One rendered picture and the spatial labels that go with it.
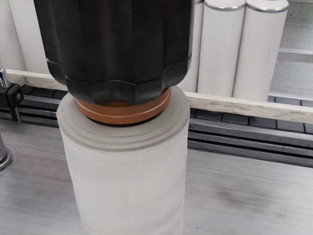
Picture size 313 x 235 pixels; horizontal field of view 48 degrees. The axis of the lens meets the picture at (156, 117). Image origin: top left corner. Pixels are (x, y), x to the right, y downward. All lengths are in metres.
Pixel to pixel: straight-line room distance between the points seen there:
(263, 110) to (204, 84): 0.09
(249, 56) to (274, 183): 0.16
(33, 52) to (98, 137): 0.39
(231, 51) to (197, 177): 0.17
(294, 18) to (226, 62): 0.57
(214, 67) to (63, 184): 0.25
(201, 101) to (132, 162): 0.31
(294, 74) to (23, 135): 0.52
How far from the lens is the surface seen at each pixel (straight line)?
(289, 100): 0.59
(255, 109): 0.50
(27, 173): 0.46
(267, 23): 0.46
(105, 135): 0.20
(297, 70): 0.78
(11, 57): 0.61
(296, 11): 1.09
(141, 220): 0.24
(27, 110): 0.61
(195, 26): 0.48
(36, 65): 0.59
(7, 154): 0.49
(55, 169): 0.45
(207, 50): 0.48
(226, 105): 0.50
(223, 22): 0.46
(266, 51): 0.48
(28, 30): 0.56
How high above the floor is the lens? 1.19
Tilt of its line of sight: 37 degrees down
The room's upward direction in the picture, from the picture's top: straight up
